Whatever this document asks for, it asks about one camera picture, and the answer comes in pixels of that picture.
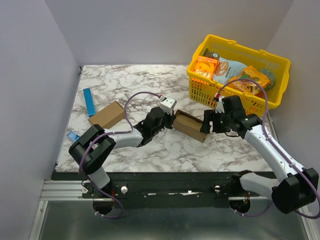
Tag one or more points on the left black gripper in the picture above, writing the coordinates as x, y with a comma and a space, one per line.
171, 119

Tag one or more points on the aluminium frame rail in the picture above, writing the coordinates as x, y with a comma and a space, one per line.
59, 190

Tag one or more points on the long blue box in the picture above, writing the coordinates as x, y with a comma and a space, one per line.
89, 102

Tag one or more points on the brown cardboard box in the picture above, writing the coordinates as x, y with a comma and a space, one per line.
189, 125
108, 116

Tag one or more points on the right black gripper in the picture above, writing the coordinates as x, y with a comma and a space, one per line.
208, 121

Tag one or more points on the green round sponge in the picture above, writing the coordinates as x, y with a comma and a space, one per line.
270, 75

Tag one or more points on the yellow plastic basket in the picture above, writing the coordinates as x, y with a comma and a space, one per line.
203, 90

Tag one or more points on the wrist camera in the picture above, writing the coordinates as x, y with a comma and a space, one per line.
167, 104
219, 109

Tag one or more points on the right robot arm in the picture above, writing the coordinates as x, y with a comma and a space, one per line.
293, 187

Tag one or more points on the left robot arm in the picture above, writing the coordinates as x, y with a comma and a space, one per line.
92, 149

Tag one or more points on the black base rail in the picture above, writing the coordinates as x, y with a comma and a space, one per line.
167, 190

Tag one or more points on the light blue chips bag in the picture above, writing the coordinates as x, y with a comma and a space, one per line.
227, 69

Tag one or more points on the orange gummy candy bag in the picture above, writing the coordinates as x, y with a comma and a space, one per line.
247, 80

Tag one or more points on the small blue box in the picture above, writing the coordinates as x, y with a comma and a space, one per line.
73, 136

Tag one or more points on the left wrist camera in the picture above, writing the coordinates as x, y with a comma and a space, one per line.
167, 104

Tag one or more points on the orange snack box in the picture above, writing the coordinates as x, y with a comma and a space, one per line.
205, 66

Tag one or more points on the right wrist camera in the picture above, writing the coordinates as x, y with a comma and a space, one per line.
219, 109

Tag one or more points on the dark snack packet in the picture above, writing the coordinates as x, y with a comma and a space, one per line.
210, 54

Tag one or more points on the folded brown cardboard box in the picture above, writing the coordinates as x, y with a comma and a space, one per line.
108, 116

